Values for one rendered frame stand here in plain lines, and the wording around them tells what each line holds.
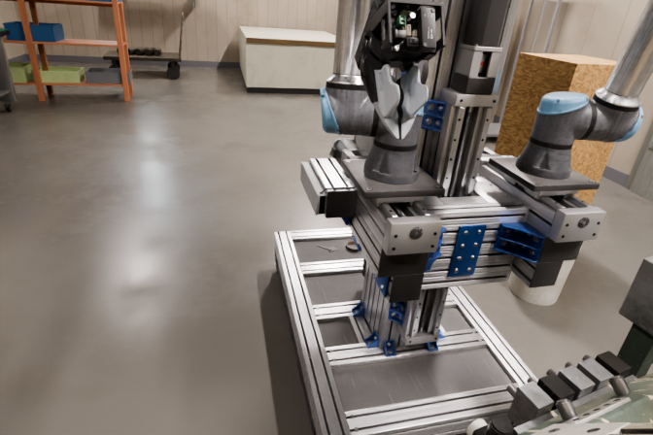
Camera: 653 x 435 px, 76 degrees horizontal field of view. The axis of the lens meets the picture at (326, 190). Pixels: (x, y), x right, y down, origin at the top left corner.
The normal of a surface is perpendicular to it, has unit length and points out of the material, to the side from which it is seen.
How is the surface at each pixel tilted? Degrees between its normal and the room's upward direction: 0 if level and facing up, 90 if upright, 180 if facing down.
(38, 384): 0
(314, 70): 90
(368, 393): 0
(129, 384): 0
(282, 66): 90
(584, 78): 90
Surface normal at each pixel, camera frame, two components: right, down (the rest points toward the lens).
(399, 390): 0.07, -0.90
